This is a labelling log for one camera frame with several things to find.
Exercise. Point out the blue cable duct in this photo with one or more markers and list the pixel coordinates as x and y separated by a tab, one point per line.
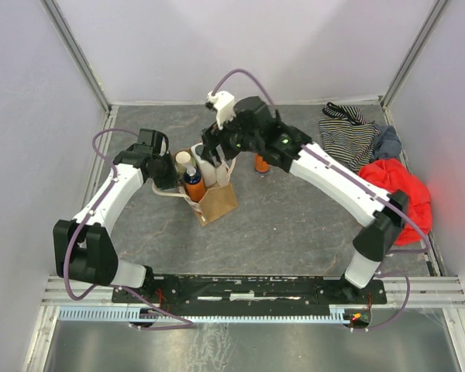
137	314

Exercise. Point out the striped dark garment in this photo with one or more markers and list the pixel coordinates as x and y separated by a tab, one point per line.
345	112

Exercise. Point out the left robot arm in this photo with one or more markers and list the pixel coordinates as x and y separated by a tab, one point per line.
83	246

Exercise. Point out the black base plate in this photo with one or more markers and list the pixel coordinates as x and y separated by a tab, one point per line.
182	294

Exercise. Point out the red cloth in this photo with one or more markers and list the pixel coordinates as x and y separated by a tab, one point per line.
392	175

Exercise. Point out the aluminium frame rail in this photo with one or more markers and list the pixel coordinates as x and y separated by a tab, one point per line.
425	292

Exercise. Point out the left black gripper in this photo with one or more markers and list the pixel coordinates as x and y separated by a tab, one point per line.
167	175

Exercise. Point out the white bottle black cap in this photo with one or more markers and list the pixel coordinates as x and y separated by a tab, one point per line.
207	170

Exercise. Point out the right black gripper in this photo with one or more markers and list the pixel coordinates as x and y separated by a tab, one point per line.
214	140

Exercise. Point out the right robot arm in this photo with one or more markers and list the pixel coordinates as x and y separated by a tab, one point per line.
381	214

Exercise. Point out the canvas tote bag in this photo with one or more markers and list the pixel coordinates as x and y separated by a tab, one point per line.
219	199

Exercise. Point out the striped shirt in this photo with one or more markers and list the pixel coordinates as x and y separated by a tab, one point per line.
350	145

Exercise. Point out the blue-grey cloth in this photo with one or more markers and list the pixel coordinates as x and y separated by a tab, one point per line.
386	145

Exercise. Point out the cream cap bottle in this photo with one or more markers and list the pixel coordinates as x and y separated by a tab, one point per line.
183	161

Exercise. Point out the dark blue small bottle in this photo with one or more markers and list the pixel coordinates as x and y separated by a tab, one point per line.
194	184

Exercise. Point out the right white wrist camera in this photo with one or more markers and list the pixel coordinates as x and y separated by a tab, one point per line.
223	104

